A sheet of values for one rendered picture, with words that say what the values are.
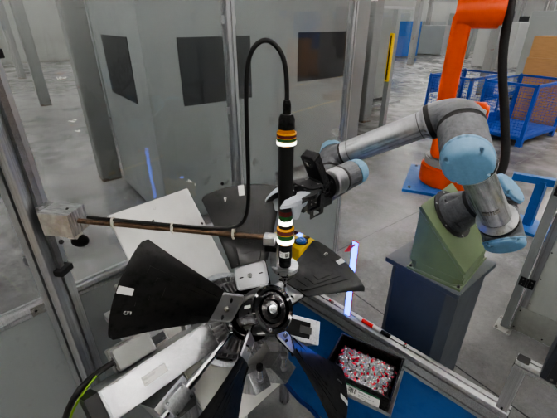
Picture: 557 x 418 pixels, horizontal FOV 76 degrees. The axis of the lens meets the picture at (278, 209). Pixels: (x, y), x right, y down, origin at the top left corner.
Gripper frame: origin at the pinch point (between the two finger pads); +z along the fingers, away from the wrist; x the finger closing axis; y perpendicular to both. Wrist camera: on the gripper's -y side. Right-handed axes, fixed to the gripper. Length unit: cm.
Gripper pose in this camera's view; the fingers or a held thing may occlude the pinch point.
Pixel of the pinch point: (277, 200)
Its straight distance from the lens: 83.4
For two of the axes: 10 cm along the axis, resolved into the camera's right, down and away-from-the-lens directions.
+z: -7.0, 3.2, -6.4
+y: -0.1, 8.9, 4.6
